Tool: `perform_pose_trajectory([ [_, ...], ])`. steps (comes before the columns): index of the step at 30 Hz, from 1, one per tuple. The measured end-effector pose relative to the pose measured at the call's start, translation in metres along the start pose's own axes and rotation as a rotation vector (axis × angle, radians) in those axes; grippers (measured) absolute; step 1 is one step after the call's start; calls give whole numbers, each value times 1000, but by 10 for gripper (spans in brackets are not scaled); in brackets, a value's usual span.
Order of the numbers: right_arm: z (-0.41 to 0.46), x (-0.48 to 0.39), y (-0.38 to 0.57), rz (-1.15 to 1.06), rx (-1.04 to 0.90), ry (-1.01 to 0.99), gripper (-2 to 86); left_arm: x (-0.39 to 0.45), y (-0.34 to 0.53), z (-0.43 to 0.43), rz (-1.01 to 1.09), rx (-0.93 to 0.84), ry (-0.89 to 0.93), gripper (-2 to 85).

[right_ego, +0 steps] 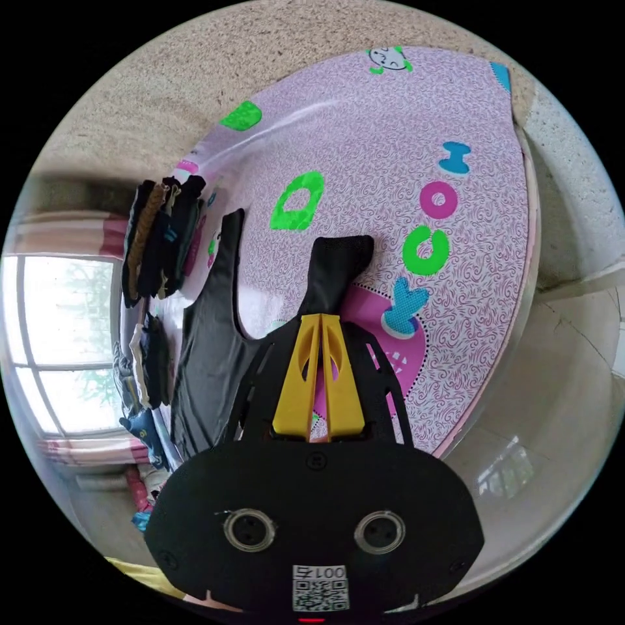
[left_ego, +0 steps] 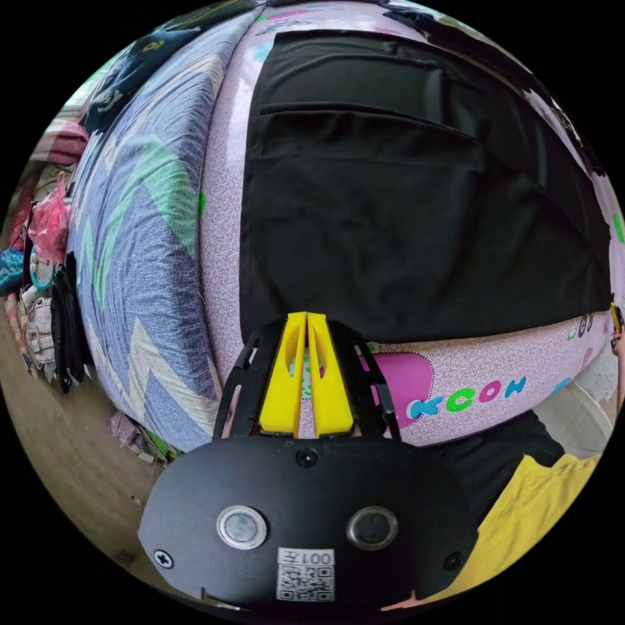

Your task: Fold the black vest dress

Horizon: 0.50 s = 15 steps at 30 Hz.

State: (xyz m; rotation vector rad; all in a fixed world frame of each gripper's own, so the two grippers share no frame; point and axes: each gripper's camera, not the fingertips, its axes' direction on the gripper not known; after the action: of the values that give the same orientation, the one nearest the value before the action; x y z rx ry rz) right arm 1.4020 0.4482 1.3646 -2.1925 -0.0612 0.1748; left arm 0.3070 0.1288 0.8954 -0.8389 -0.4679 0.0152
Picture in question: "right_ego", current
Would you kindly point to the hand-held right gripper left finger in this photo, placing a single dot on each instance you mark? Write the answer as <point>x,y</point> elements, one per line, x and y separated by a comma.
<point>293,390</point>

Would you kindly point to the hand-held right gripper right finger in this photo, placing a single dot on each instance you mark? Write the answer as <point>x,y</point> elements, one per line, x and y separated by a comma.
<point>344,390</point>

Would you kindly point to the black vest dress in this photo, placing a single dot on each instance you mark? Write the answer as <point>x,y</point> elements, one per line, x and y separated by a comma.
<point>215,351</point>

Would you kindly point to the pile of clothes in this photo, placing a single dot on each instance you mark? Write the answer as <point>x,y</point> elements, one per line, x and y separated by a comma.
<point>154,244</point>

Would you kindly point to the bed with pink printed sheet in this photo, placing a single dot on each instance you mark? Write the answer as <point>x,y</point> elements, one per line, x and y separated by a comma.
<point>371,161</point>

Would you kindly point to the window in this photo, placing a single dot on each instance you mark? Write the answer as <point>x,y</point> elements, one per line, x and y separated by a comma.
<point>63,342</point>

